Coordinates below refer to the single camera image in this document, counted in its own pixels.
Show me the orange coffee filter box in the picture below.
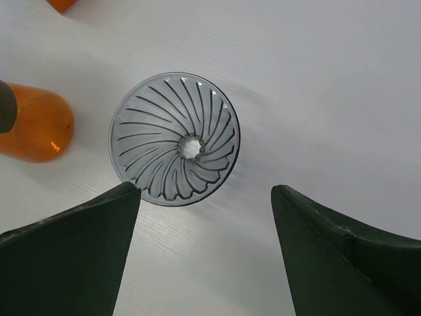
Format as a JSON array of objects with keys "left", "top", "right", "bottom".
[{"left": 46, "top": 0, "right": 77, "bottom": 13}]

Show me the grey glass dripper cone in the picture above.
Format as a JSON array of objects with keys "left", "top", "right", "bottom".
[{"left": 109, "top": 72, "right": 241, "bottom": 207}]

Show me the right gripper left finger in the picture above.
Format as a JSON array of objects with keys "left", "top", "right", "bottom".
[{"left": 1, "top": 182, "right": 141, "bottom": 315}]

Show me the orange glass carafe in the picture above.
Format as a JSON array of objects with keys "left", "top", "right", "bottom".
[{"left": 1, "top": 81, "right": 74, "bottom": 163}]

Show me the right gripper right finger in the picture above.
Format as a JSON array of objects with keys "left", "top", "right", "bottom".
[{"left": 271, "top": 185, "right": 420, "bottom": 315}]

